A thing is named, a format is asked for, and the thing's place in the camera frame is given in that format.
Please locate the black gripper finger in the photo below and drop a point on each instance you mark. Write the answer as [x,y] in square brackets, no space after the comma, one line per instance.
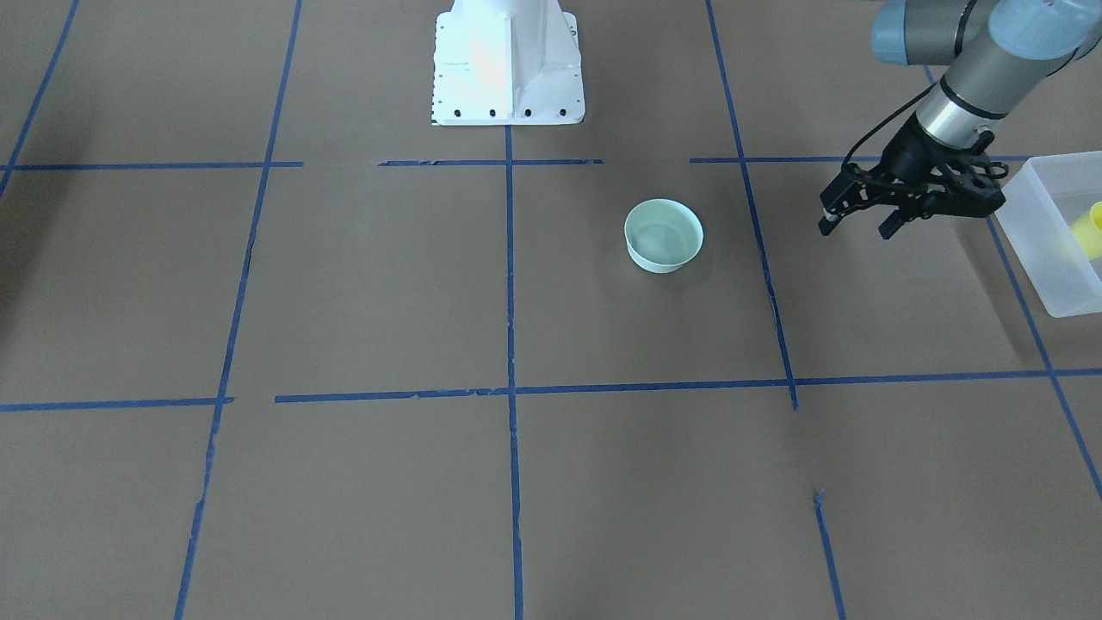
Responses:
[908,207]
[855,189]

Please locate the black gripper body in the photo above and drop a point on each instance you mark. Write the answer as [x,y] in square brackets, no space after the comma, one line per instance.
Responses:
[911,155]

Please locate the yellow plastic cup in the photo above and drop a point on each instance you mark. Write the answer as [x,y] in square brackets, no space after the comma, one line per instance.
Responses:
[1086,231]

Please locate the light green bowl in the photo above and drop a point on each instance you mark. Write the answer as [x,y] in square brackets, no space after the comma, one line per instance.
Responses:
[662,235]

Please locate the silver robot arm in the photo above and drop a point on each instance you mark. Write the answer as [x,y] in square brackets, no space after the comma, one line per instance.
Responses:
[994,54]

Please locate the clear plastic bin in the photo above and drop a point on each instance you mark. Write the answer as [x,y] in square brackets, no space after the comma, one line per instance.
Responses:
[1043,199]

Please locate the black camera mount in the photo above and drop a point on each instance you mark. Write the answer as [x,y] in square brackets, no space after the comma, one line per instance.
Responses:
[967,185]

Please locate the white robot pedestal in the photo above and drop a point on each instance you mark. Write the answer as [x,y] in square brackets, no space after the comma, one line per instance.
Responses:
[507,63]

